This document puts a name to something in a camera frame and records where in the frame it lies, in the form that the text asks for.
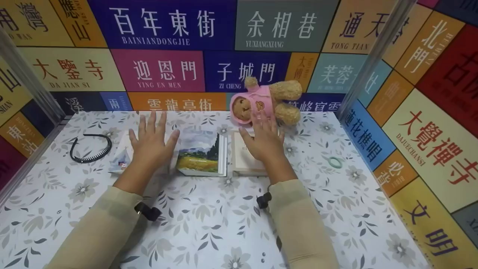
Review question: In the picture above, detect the person's right hand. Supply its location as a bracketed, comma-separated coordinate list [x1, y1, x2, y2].
[239, 109, 285, 164]

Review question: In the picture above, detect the person's left hand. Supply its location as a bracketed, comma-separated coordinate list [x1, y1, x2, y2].
[128, 111, 180, 173]

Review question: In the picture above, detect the person's left forearm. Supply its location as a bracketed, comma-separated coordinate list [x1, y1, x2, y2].
[44, 161, 165, 269]

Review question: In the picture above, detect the person's right forearm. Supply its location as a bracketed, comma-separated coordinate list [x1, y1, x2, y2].
[261, 156, 339, 269]

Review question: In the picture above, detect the teddy bear in pink hoodie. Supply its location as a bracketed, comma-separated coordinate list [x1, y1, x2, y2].
[229, 76, 303, 127]

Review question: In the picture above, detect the white plastic packet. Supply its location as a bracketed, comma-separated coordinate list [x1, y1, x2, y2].
[108, 129, 136, 175]

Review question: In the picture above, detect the cream white book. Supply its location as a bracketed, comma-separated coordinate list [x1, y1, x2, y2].
[231, 129, 270, 177]

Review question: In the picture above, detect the landscape painting book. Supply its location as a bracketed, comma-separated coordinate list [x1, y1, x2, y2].
[171, 128, 228, 177]

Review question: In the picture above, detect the black toothed headband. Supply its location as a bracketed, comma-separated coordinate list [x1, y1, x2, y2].
[69, 133, 113, 164]

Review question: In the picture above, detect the black wrist band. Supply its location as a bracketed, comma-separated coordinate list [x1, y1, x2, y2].
[134, 202, 162, 222]
[256, 191, 272, 210]

